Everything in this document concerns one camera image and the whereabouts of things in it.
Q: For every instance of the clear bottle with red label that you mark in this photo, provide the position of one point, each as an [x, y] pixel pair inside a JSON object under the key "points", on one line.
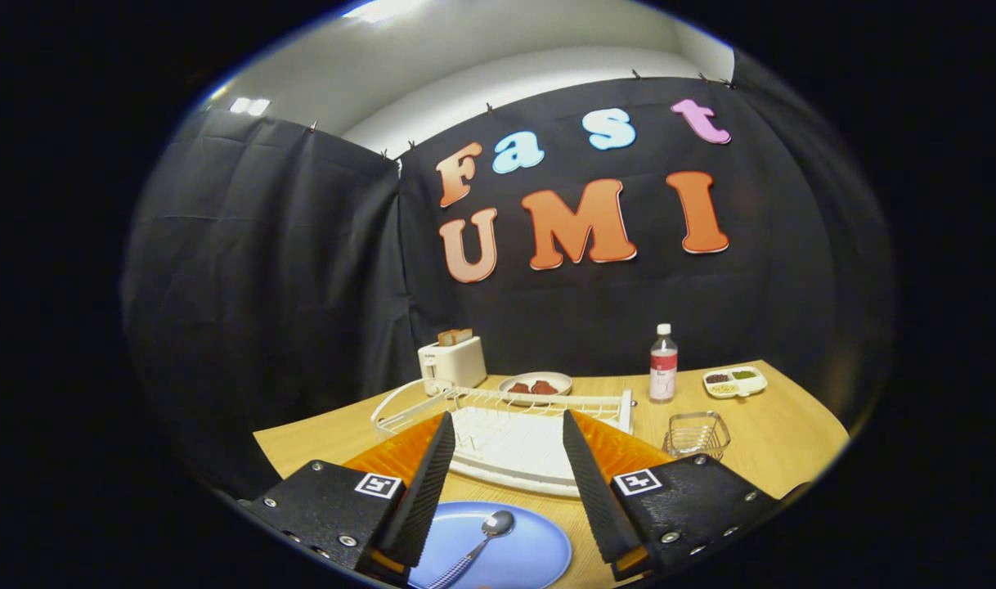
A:
{"points": [[663, 368]]}

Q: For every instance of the white compartment tray with beans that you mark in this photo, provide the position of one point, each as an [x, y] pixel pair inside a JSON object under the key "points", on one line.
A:
{"points": [[751, 384]]}

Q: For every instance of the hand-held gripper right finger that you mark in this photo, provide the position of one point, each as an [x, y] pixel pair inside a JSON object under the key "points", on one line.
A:
{"points": [[600, 499]]}

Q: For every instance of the beige oval plate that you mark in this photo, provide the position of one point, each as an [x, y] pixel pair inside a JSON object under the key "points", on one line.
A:
{"points": [[539, 376]]}

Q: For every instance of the black backdrop cloth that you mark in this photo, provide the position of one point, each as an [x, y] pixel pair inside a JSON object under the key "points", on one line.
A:
{"points": [[261, 286]]}

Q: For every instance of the toast slices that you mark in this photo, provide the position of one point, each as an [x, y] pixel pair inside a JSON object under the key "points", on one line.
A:
{"points": [[455, 336]]}

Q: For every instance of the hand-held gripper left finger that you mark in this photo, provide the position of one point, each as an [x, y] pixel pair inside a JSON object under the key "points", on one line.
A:
{"points": [[424, 499]]}

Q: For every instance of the white toaster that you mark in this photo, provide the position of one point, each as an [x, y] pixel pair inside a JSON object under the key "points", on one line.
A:
{"points": [[457, 364]]}

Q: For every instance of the ceiling light panel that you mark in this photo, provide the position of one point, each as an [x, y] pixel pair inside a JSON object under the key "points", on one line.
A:
{"points": [[249, 106]]}

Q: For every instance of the blue plate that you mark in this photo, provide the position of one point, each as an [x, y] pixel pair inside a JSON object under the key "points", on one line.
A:
{"points": [[531, 552]]}

